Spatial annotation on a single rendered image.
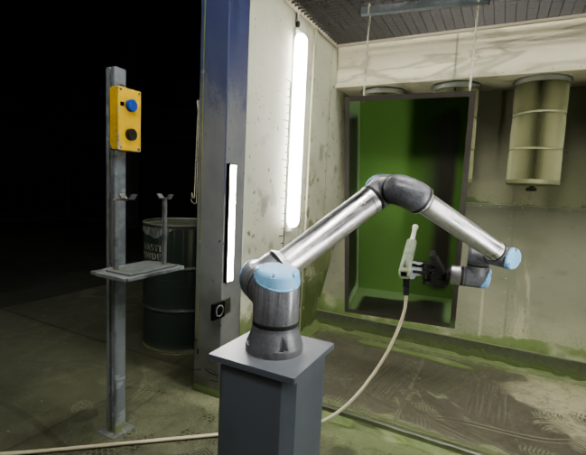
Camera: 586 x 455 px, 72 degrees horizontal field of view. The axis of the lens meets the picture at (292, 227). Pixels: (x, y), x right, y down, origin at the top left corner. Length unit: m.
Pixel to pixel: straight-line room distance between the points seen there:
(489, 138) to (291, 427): 2.83
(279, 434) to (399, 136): 1.72
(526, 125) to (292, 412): 2.53
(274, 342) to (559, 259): 2.51
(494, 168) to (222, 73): 2.27
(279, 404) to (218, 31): 1.76
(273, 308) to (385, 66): 2.48
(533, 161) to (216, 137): 2.10
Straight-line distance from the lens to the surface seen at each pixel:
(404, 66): 3.35
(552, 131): 3.22
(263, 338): 1.30
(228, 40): 2.23
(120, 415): 2.21
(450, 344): 3.17
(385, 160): 2.46
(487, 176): 3.58
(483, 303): 3.23
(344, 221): 1.52
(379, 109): 2.45
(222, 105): 2.17
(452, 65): 3.28
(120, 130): 1.85
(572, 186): 3.60
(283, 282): 1.25
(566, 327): 3.24
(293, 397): 1.28
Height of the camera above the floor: 1.18
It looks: 6 degrees down
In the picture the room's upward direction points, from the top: 3 degrees clockwise
